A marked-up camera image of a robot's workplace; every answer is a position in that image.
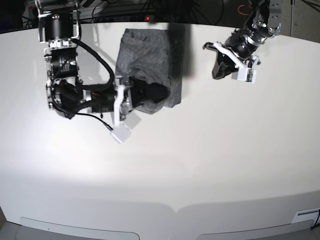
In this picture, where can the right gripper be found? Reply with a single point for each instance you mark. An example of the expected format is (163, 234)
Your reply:
(126, 94)

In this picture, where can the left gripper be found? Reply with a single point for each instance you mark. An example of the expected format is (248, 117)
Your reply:
(234, 57)

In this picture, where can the grey long-sleeve T-shirt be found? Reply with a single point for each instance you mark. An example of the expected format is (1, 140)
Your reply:
(152, 59)

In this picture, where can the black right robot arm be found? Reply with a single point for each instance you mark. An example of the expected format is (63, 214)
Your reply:
(60, 28)

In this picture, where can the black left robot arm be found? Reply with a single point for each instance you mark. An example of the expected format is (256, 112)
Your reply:
(263, 21)

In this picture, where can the black power strip red light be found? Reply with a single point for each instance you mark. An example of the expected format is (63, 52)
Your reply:
(125, 18)

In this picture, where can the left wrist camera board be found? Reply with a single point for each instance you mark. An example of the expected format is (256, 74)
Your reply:
(251, 76)

